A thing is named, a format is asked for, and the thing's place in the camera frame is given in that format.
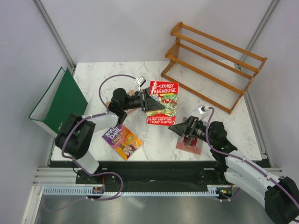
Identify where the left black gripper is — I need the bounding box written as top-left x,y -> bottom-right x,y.
122,89 -> 165,112

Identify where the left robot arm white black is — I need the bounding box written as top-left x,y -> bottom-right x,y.
55,88 -> 165,183

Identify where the purple orange Roald Dahl book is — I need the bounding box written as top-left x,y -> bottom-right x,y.
102,124 -> 142,161

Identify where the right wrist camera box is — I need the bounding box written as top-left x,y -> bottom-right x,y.
198,105 -> 208,119

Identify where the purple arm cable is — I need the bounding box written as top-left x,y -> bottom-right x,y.
205,106 -> 299,210
42,74 -> 141,212

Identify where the green lever arch file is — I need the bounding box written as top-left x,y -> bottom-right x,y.
29,68 -> 88,138

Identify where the pink red Shakespeare Story book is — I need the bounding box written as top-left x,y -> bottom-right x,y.
175,121 -> 206,155

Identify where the tan illustrated book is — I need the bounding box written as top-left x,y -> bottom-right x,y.
105,88 -> 142,111

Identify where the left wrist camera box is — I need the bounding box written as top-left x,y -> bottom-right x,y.
135,76 -> 146,91

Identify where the orange wooden shelf rack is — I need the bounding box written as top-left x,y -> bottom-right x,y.
161,21 -> 267,113

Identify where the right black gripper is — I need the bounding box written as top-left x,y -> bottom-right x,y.
168,115 -> 215,147

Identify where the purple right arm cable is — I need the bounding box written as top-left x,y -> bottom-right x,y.
205,106 -> 299,210

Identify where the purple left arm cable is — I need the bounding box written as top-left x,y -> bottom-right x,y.
42,74 -> 141,212

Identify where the white slotted cable duct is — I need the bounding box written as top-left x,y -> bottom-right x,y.
43,186 -> 219,197

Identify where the red Treehouse book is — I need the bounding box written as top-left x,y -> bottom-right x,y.
146,81 -> 179,126

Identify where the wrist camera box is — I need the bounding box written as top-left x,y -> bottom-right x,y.
135,76 -> 146,91
198,105 -> 208,119

